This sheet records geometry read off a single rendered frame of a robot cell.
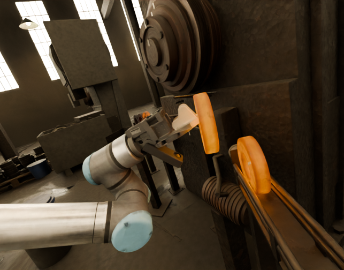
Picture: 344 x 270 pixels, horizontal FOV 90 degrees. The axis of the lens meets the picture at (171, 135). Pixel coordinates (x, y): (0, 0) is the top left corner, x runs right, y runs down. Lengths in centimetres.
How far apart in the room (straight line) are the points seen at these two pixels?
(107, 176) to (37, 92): 1049
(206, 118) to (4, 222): 44
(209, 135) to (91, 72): 317
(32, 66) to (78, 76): 778
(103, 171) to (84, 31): 325
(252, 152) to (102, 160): 38
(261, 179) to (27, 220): 49
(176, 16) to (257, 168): 63
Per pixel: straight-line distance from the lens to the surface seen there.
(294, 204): 42
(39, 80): 1097
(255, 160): 45
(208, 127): 38
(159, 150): 46
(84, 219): 44
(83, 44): 355
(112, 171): 50
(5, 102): 1116
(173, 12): 83
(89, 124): 316
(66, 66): 340
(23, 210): 48
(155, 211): 157
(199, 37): 74
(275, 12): 73
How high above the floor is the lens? 98
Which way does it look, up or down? 17 degrees down
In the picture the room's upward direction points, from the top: 17 degrees counter-clockwise
